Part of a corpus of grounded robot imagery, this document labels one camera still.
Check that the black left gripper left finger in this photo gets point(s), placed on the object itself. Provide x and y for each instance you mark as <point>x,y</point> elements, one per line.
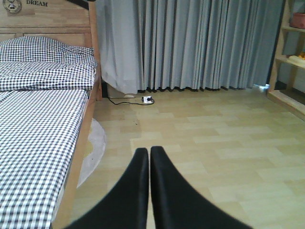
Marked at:
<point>126,204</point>

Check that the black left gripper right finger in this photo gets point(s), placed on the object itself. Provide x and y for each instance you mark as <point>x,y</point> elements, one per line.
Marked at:
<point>177,205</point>

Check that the grey round rug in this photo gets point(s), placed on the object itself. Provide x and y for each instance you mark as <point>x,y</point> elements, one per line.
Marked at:
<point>95,148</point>

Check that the white floor power socket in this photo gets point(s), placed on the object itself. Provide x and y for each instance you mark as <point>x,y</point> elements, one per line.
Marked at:
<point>147,100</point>

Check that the checkered bed sheet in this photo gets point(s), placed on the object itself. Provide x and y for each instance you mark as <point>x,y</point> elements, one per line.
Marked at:
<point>41,110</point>

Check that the wooden shelf unit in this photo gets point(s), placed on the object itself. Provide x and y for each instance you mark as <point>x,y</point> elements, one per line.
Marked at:
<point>287,79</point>

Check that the grey curtain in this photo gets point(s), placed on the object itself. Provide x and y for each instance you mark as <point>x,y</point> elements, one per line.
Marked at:
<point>196,44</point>

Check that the checkered pillow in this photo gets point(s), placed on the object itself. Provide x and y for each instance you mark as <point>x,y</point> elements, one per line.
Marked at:
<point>43,49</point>

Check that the wooden bed frame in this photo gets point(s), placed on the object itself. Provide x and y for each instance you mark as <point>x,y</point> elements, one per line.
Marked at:
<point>71,22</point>

